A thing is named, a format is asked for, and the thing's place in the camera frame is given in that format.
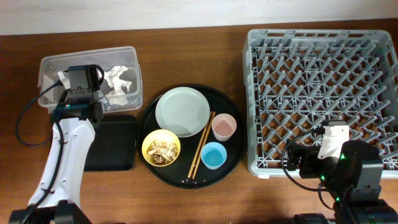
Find yellow bowl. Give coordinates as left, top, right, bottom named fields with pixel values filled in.
left=141, top=129, right=181, bottom=167

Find food scraps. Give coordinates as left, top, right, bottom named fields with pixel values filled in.
left=147, top=140, right=178, bottom=166

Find pink cup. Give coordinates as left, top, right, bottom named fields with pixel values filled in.
left=211, top=113, right=237, bottom=141

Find blue cup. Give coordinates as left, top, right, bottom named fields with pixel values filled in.
left=201, top=142, right=227, bottom=170

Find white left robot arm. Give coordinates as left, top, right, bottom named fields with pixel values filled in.
left=9, top=64, right=104, bottom=223

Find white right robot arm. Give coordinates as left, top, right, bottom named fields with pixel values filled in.
left=284, top=140, right=397, bottom=223

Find grey dishwasher rack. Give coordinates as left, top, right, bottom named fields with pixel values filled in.
left=242, top=29, right=397, bottom=179

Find clear plastic bin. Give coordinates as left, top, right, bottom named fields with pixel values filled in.
left=38, top=46, right=143, bottom=113

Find crumpled white tissue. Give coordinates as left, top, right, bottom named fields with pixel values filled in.
left=98, top=65, right=132, bottom=105

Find rectangular black tray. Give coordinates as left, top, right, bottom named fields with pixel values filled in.
left=84, top=115, right=137, bottom=172

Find pale green plate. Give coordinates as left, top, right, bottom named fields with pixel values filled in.
left=155, top=86, right=210, bottom=138

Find round black tray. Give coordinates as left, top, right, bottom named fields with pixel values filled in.
left=137, top=85, right=246, bottom=189

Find left wooden chopstick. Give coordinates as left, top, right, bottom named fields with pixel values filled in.
left=188, top=111, right=213, bottom=178

